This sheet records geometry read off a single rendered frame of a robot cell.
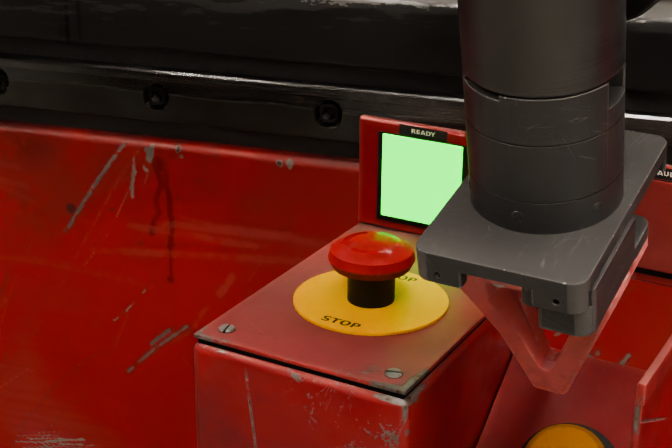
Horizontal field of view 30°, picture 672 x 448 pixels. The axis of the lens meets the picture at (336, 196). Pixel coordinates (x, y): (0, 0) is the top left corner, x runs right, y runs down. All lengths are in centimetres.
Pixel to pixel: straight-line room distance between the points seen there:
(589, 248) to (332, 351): 14
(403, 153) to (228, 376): 16
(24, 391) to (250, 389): 46
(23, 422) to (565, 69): 67
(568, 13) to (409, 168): 25
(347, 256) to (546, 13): 19
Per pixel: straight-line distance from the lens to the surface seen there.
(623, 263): 47
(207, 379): 56
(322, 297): 58
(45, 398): 99
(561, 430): 58
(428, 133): 64
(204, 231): 86
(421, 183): 65
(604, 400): 60
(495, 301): 50
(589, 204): 45
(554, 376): 53
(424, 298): 58
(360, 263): 56
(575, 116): 43
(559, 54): 42
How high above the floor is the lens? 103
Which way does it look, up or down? 20 degrees down
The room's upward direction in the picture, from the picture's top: 1 degrees clockwise
